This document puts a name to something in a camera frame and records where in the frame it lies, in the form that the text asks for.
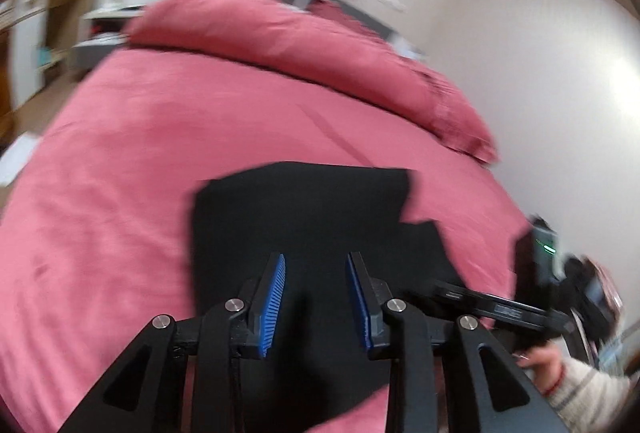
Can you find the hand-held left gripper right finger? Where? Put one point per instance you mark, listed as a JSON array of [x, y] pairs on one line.
[[361, 308]]

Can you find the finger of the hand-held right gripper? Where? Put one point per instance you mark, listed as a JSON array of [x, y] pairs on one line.
[[495, 308]]

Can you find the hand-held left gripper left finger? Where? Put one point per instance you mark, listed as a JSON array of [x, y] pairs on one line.
[[269, 308]]

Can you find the black pants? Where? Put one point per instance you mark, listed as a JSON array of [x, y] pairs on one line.
[[310, 213]]

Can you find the person's right forearm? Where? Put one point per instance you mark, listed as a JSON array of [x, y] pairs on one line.
[[590, 395]]

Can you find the person's right hand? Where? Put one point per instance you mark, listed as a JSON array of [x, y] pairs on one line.
[[542, 365]]

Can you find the pink plastic bag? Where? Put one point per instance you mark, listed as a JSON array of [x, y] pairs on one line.
[[611, 285]]

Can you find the pink round bed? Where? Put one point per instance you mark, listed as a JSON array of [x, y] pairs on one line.
[[100, 213]]

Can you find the red pillow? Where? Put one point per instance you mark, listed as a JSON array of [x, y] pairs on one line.
[[275, 43]]

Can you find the white paper sheet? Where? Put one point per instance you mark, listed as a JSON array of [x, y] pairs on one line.
[[17, 160]]

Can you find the white nightstand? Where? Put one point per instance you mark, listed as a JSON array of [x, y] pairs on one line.
[[102, 45]]

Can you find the wooden white cabinet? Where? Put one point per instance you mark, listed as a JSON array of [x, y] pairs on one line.
[[35, 28]]

